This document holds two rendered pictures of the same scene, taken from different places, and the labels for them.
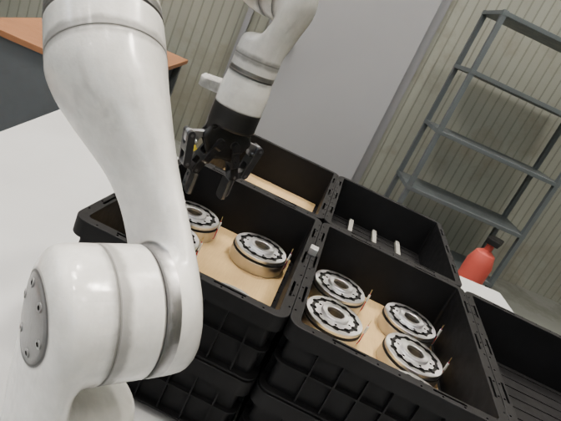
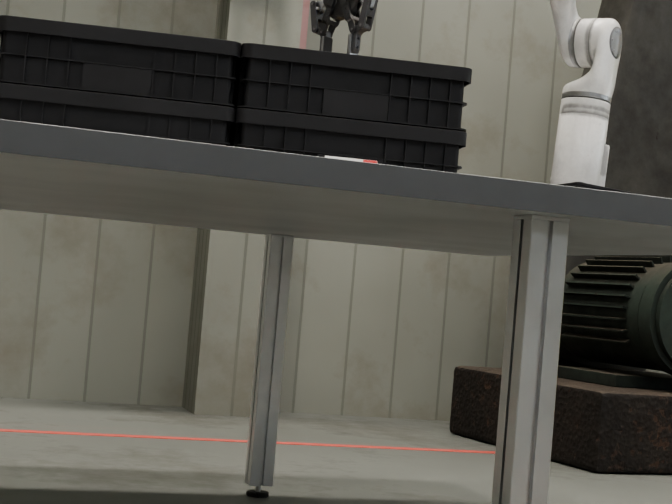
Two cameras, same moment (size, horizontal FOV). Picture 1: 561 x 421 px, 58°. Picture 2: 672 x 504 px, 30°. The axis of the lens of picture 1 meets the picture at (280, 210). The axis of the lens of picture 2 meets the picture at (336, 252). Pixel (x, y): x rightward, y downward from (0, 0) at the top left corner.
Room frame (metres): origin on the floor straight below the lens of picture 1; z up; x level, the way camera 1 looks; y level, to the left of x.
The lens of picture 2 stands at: (1.19, 2.29, 0.53)
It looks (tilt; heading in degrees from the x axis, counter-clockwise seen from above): 2 degrees up; 259
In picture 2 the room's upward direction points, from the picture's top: 5 degrees clockwise
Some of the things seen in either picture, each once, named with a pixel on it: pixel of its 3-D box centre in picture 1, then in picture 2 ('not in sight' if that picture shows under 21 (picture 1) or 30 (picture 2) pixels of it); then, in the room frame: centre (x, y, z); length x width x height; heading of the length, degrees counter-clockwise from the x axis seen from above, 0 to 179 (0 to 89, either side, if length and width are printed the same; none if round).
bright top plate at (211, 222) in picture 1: (193, 215); not in sight; (0.86, 0.14, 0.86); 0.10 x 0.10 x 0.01
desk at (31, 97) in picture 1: (88, 102); not in sight; (2.76, 1.26, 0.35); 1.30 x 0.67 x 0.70; 5
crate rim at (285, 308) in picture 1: (222, 224); (345, 76); (0.75, 0.08, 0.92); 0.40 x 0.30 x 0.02; 177
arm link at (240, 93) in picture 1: (240, 83); not in sight; (0.79, 0.14, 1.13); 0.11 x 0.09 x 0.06; 39
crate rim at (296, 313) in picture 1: (391, 306); not in sight; (0.73, -0.22, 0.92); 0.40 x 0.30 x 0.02; 177
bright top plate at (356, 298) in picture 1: (339, 286); not in sight; (0.85, -0.16, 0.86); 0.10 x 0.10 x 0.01
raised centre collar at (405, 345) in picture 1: (414, 352); not in sight; (0.73, -0.29, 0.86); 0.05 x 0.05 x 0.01
